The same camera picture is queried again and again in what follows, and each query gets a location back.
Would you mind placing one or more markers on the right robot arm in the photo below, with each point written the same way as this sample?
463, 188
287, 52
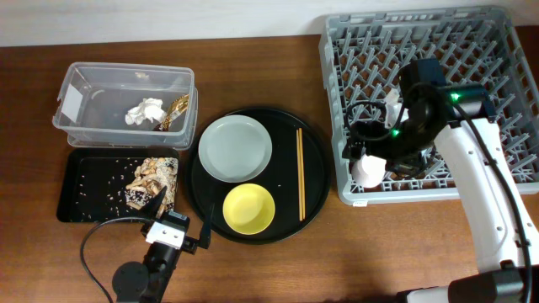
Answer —
459, 122

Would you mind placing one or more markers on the pink cup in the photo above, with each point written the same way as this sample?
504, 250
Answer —
369, 171

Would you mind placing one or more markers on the round black tray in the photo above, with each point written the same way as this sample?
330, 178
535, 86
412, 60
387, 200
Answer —
279, 178

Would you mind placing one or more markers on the gold snack wrapper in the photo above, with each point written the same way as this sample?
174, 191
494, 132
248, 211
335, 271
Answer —
177, 108

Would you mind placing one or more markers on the grey plate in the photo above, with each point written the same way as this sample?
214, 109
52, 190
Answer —
235, 148

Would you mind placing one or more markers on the grey dishwasher rack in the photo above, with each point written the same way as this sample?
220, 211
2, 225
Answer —
361, 55

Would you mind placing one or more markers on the yellow bowl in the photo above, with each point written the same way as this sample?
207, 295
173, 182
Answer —
248, 209

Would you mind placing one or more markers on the food scraps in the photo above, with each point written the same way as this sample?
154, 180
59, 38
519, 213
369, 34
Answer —
151, 177

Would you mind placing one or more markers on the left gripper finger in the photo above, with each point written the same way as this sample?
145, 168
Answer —
205, 232
151, 208

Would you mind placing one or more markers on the clear plastic bin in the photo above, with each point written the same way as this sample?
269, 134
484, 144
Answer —
95, 97

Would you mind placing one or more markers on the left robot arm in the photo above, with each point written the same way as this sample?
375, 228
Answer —
147, 281

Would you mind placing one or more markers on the black rectangular tray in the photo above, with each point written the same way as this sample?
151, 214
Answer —
93, 188

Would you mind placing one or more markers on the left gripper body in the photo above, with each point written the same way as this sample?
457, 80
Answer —
190, 245

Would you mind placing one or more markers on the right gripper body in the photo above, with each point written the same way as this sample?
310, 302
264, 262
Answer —
378, 139

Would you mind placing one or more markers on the white tissue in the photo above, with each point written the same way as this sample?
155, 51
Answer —
148, 109

